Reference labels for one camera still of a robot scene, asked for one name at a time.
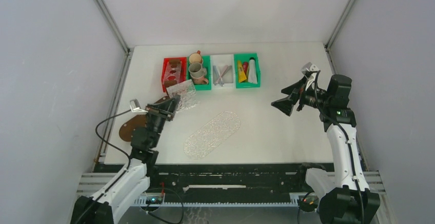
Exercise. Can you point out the black front rail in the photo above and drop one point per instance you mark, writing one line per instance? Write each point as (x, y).
(230, 183)

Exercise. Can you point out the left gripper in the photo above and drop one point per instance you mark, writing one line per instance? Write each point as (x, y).
(169, 107)

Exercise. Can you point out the green bin with toothpaste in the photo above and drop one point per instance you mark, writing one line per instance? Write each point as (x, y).
(244, 57)

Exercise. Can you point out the clear textured oval tray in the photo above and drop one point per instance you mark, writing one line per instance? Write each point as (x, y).
(202, 142)

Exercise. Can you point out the clear holder with wooden ends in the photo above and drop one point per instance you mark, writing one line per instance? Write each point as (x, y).
(172, 73)

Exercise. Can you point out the white translucent bin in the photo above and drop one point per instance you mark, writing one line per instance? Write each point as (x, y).
(221, 60)

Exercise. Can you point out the brown wooden oval tray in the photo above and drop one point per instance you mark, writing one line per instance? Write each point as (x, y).
(126, 130)

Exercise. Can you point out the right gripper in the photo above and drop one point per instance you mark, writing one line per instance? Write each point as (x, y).
(295, 91)

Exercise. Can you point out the red plastic bin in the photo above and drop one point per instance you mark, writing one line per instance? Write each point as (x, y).
(183, 70)

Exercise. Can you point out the right circuit board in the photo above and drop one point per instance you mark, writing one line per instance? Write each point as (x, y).
(309, 203)

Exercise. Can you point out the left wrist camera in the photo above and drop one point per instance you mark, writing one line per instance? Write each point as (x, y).
(135, 107)

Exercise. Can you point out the circuit board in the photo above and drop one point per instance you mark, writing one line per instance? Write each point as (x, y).
(309, 203)
(154, 200)

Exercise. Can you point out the red toothpaste tube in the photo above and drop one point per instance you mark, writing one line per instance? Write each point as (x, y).
(245, 66)

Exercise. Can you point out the left circuit board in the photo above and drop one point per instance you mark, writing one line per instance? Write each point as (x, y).
(154, 200)

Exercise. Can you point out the grey ceramic mug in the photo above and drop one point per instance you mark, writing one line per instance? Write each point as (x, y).
(197, 70)

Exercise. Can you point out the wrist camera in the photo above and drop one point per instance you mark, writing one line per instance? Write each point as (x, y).
(310, 72)
(135, 107)

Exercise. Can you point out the clear acrylic holder box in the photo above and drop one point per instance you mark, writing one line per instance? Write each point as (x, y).
(187, 93)

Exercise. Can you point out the beige cup orange handle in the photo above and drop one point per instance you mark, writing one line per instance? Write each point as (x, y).
(195, 57)

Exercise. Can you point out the green bin with cups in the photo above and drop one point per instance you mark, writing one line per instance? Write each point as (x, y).
(206, 63)

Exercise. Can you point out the yellow toothpaste tube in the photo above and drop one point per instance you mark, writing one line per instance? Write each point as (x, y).
(241, 75)

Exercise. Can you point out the white toothpaste tube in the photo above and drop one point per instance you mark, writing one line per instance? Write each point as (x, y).
(252, 76)

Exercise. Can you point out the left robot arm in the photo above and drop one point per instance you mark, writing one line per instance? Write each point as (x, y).
(109, 203)

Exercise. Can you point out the pink toothbrush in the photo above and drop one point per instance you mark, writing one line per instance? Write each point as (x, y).
(220, 73)

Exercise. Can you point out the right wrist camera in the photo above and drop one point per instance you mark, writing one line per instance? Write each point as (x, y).
(310, 72)

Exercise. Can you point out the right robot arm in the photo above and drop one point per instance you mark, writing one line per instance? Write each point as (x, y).
(347, 198)

